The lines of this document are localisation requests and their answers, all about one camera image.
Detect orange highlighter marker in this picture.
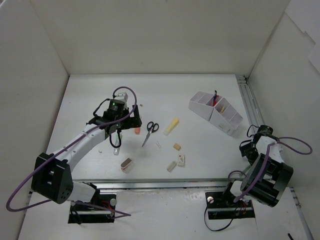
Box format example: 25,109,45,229
134,127,141,135

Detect black handled scissors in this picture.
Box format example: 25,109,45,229
142,121,159,147

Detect blue ballpoint pen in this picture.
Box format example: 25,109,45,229
212,90,217,107

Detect red gel pen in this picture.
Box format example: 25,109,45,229
213,95,220,106

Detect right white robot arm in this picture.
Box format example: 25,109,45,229
221,125,294,207

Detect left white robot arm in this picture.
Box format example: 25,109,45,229
31,99,142,210

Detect tan eraser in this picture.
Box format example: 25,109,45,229
173,143,181,151

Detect grey white eraser block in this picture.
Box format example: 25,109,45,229
167,161,177,173

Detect white eraser with label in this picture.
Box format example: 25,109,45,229
177,154,185,167

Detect purple divided organizer box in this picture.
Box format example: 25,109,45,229
188,91,243,136

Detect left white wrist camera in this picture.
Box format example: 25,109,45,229
114,92,128,104

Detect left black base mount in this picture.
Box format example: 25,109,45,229
67,183,117,225

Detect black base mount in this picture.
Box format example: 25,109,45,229
67,183,117,225
205,180,256,220

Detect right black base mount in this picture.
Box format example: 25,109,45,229
205,180,256,220

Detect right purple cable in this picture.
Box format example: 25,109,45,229
233,136,313,203

